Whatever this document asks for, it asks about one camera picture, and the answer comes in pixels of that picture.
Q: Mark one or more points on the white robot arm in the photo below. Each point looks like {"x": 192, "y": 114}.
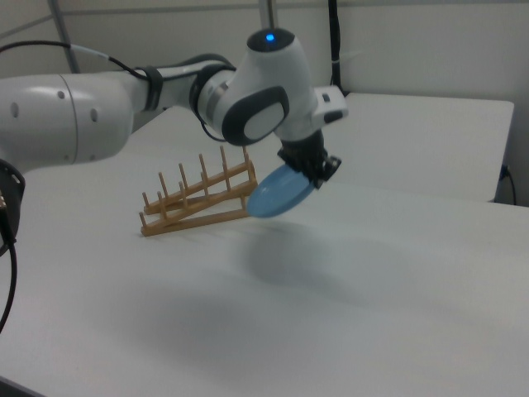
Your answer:
{"x": 82, "y": 116}

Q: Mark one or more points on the grey metal frame post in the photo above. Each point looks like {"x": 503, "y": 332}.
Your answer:
{"x": 66, "y": 33}

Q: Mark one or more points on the wooden plate rack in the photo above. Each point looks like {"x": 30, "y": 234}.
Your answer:
{"x": 194, "y": 198}

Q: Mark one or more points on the blue round plate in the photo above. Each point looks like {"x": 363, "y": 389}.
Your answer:
{"x": 277, "y": 194}

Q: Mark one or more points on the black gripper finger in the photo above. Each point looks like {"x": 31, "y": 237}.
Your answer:
{"x": 311, "y": 175}
{"x": 330, "y": 167}

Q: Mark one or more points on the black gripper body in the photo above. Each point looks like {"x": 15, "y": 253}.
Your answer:
{"x": 303, "y": 149}

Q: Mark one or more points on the white side table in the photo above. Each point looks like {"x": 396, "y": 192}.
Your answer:
{"x": 425, "y": 136}

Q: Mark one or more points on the black camera stand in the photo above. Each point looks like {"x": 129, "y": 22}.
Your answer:
{"x": 335, "y": 45}

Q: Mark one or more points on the thin metal pole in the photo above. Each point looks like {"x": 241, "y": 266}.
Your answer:
{"x": 270, "y": 12}

